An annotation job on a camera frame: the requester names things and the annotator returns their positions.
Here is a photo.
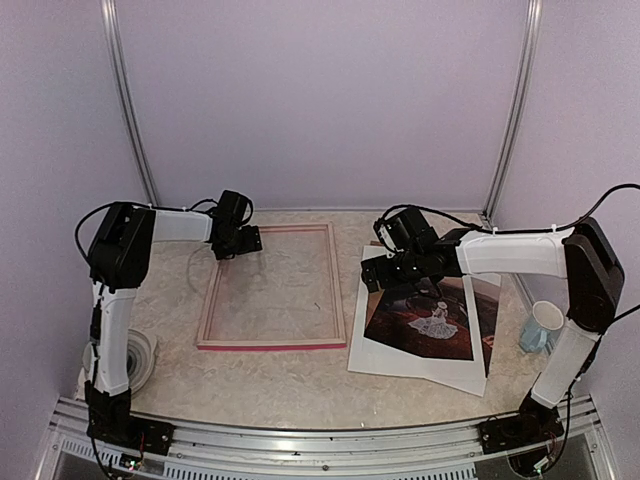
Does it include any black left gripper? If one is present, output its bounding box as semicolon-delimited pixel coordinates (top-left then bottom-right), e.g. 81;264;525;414
214;224;262;260

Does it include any right aluminium corner post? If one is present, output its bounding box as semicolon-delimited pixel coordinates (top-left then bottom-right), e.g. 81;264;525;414
483;0;543;224

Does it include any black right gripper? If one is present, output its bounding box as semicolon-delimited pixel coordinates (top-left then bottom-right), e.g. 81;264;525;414
361;249;425;293

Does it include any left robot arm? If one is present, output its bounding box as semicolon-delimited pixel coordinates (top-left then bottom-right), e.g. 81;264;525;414
79;190;262;452

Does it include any aluminium front rail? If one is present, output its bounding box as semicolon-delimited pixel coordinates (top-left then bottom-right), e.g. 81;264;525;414
49;394;606;480

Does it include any pink wooden picture frame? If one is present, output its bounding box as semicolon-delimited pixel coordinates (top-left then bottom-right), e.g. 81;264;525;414
195;222;348;352

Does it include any white photo mat board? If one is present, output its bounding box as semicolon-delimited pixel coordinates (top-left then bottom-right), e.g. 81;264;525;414
346;243;503;398

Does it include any aluminium corner post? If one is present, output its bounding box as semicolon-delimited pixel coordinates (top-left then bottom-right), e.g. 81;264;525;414
483;0;543;224
100;0;161;206

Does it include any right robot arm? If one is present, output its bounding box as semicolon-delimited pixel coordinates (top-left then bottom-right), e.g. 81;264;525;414
360;204;625;450

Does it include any clear acrylic glass sheet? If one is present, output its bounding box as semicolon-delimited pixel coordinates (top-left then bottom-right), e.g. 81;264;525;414
207;230;337;341

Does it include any dark landscape photo print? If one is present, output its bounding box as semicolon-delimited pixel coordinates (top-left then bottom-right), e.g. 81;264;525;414
364;274;501;378

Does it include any light blue ceramic mug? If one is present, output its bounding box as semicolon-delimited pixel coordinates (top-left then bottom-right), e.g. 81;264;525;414
519;300;565;353

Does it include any left aluminium corner post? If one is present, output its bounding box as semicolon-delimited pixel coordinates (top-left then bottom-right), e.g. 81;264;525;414
100;0;161;206

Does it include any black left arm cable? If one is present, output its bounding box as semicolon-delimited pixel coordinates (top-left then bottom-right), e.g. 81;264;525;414
73;197;221;271

